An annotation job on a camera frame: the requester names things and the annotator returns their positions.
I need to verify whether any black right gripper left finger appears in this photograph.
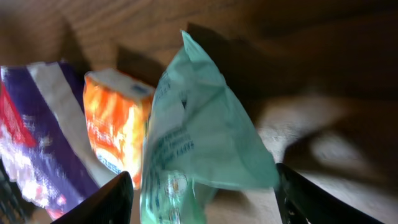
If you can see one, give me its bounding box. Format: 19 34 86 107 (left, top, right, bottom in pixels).
52 171 134 224

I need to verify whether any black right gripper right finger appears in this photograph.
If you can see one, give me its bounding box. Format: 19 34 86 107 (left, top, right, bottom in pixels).
274 163 381 224

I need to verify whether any red purple snack bag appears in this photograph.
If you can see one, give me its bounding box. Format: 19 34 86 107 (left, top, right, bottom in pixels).
1 61 114 219

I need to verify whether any small orange box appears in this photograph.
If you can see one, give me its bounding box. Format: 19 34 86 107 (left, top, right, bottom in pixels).
83 68 155 190

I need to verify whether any mint green wipes pack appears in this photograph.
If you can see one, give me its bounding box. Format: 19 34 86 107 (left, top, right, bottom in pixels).
140 32 279 223

